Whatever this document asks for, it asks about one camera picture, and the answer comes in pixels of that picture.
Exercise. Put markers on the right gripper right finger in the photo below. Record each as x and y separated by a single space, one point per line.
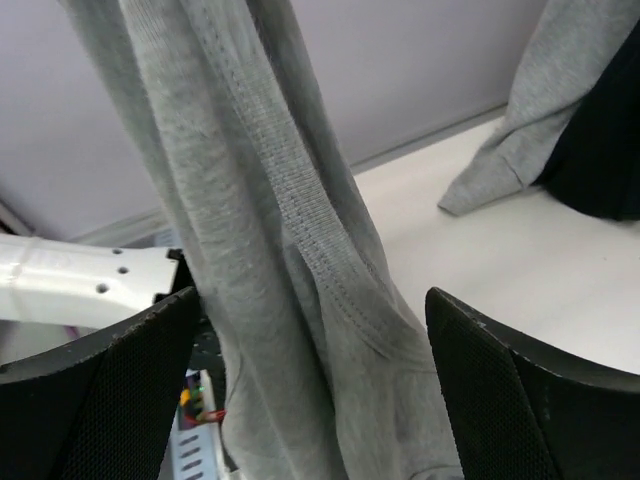
520 408

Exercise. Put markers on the black tank top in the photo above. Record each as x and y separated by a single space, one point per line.
594 166

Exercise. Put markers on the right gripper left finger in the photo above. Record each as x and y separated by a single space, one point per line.
100 407

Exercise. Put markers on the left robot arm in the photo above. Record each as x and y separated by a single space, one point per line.
66 284

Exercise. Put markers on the slotted cable duct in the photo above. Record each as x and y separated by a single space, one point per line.
196 447

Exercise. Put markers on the far grey tank top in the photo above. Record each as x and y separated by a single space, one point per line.
568 51

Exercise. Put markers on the light grey tank top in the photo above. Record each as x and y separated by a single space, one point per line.
329 373

